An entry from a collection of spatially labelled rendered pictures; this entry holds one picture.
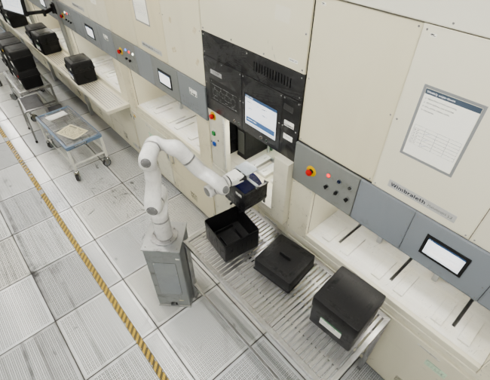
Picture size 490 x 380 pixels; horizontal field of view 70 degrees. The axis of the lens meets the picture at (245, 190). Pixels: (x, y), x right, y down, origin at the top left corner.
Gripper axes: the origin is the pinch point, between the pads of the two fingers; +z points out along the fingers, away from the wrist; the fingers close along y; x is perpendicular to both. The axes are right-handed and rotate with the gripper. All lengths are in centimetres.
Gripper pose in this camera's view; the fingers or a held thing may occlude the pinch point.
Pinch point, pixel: (246, 170)
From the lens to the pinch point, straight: 230.4
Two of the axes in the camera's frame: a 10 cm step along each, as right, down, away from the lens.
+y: 6.5, 5.3, -5.5
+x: 0.0, -7.3, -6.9
